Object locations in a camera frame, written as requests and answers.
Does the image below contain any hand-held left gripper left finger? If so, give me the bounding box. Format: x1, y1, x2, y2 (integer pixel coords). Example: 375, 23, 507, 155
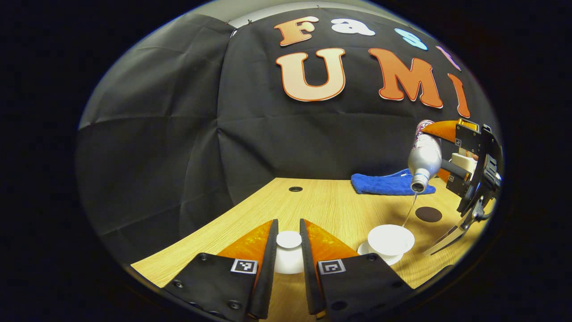
163, 219, 279, 322

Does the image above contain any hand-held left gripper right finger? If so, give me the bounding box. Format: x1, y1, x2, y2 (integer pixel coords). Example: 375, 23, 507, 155
299, 218, 414, 321

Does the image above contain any silver water bottle red label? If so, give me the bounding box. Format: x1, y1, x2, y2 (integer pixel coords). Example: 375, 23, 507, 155
408, 119, 443, 194

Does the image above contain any dark brown round coaster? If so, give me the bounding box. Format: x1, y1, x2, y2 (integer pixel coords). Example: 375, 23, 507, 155
415, 206, 443, 223

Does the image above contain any white teacup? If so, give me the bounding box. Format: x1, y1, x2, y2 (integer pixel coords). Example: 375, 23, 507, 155
367, 224, 416, 256

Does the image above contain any white toaster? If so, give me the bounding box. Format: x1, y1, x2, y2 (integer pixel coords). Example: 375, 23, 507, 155
450, 152, 479, 176

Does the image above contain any white saucer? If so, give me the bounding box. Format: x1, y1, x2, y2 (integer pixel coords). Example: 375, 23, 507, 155
357, 241, 405, 266

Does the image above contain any blue towel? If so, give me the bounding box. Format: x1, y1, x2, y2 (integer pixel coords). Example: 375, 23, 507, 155
351, 169, 437, 196

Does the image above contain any black backdrop cloth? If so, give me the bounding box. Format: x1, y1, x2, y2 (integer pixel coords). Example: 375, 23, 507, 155
76, 7, 496, 264

